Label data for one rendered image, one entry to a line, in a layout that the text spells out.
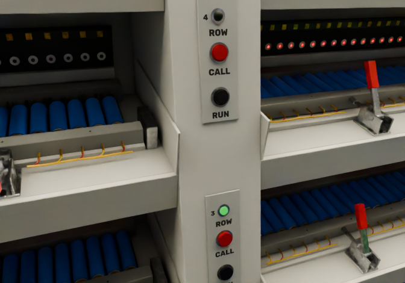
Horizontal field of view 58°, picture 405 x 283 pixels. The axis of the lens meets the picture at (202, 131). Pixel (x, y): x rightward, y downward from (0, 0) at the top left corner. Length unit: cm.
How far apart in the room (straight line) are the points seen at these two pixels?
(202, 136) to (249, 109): 6
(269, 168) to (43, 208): 24
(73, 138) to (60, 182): 5
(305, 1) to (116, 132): 24
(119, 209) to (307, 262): 30
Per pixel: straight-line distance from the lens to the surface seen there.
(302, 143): 45
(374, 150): 51
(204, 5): 36
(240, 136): 39
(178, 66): 35
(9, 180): 36
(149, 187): 37
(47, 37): 49
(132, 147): 40
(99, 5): 35
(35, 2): 35
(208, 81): 36
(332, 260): 59
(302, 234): 58
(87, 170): 39
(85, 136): 39
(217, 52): 36
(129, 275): 50
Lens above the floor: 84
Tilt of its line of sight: 15 degrees down
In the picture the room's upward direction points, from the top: 2 degrees counter-clockwise
